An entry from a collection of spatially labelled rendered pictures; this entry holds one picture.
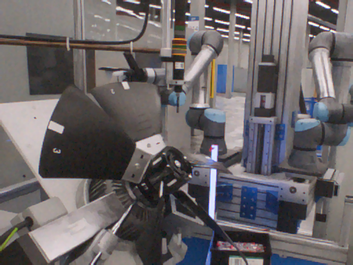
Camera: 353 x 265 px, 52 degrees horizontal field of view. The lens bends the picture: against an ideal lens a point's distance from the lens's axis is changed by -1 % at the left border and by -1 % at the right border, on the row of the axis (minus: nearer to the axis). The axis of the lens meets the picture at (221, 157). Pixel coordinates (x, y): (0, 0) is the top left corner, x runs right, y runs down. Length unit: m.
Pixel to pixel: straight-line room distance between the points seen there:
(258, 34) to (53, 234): 1.51
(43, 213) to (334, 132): 1.34
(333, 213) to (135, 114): 2.12
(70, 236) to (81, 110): 0.29
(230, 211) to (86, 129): 1.23
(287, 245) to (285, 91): 0.85
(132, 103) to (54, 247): 0.52
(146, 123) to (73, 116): 0.30
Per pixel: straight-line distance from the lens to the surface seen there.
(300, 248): 1.48
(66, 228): 0.89
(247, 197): 1.91
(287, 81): 1.97
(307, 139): 1.78
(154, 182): 1.00
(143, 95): 1.20
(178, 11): 1.09
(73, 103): 0.90
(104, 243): 0.88
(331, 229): 3.01
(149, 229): 0.81
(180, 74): 1.08
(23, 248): 0.82
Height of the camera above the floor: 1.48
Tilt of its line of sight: 14 degrees down
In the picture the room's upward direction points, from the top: 3 degrees clockwise
